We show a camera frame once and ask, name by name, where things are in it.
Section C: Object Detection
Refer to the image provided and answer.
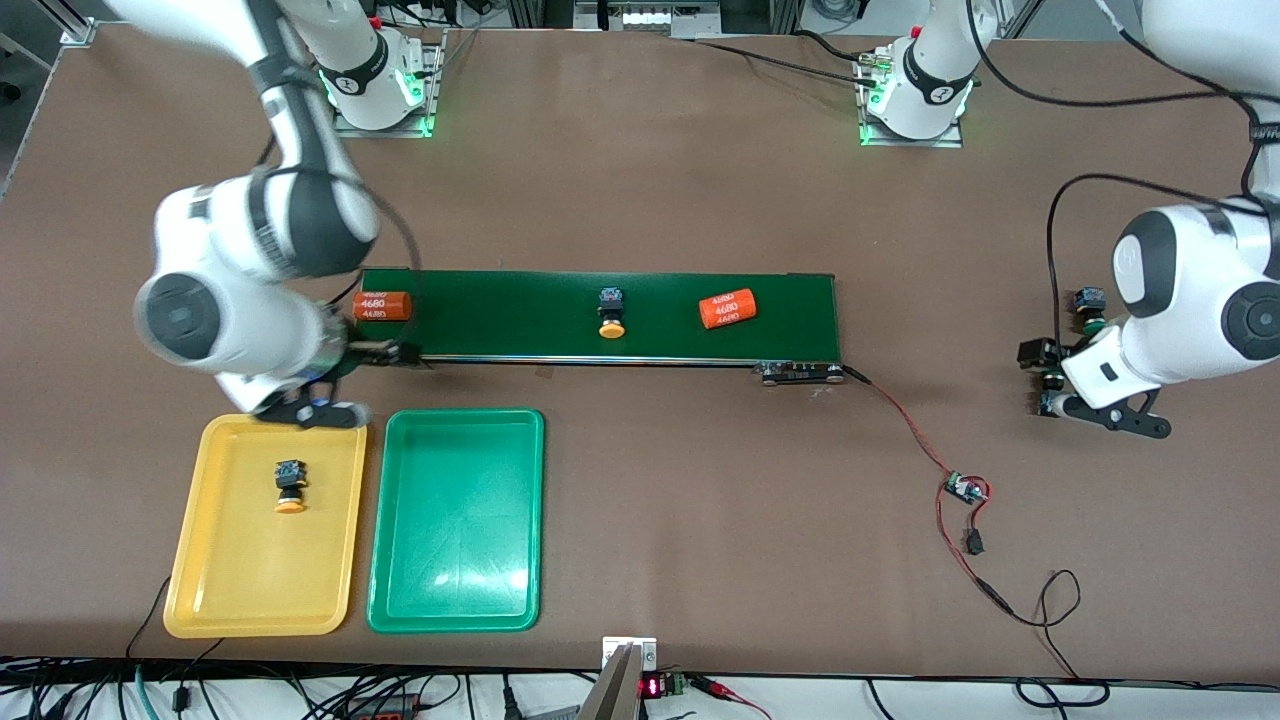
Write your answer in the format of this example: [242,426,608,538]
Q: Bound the orange 4680 battery cylinder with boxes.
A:
[353,290,413,322]
[698,288,759,331]

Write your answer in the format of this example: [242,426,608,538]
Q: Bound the green belt mini conveyor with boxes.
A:
[345,267,846,387]

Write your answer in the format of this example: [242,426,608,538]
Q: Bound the green plastic tray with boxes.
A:
[366,407,546,634]

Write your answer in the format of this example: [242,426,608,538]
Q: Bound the yellow plastic tray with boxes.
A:
[163,412,369,639]

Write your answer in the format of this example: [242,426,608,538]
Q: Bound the orange power strip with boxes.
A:
[345,693,421,720]

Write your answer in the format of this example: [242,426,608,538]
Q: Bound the grey controller box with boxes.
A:
[573,0,723,39]

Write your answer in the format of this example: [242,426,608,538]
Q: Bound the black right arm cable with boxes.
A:
[255,130,423,346]

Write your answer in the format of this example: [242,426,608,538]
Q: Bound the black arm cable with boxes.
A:
[968,0,1280,346]
[255,130,423,346]

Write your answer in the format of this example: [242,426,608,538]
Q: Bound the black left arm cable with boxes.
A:
[968,0,1280,346]

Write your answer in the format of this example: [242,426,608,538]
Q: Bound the red and black wire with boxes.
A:
[843,366,1013,613]

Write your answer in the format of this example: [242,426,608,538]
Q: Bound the thin black looped cable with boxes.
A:
[1005,568,1111,709]

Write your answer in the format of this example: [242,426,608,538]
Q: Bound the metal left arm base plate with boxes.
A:
[855,45,966,149]

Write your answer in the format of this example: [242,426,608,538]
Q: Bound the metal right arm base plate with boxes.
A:
[330,28,447,139]

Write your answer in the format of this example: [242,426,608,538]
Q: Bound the small silver metal bracket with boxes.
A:
[602,636,659,673]

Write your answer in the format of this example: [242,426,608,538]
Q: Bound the grey metal mount bar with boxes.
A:
[575,643,646,720]

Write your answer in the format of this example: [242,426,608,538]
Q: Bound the aluminium frame extrusion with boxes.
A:
[55,0,99,47]

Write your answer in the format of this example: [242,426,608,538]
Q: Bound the red clip lead wires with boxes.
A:
[690,675,773,720]

